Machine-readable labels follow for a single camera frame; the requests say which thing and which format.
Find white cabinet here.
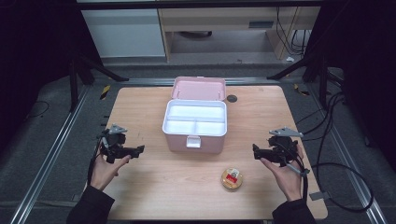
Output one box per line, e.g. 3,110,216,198
81,8,166,59

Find wooden desk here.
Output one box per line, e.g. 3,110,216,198
157,7,321,62

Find pink storage box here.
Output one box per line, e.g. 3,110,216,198
162,76,229,155

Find yellow black tape strip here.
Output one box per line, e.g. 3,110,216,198
99,84,112,102
292,82,311,97

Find person's right hand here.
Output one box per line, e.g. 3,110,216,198
260,144,305,203

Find long black floor cable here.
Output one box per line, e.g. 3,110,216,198
295,91,375,215

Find black cables under desk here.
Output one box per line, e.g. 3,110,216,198
275,7,313,57

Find round yellow tin red label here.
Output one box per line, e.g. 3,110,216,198
220,167,244,192

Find white divided tray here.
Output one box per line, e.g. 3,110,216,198
163,99,228,137

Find person's left hand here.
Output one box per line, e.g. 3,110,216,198
90,152,132,191

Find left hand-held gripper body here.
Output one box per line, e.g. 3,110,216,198
98,123,134,164

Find thin black floor cable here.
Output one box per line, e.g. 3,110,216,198
23,99,50,121

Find black metal stand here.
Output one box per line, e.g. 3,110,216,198
266,50,347,110
67,51,131,114

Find right hand-held gripper black cable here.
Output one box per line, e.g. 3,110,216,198
279,141,311,202

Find aluminium floor rail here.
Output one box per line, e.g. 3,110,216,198
8,84,92,224
306,83,389,224
120,77,301,87

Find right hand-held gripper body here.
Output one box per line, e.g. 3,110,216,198
267,126,304,167

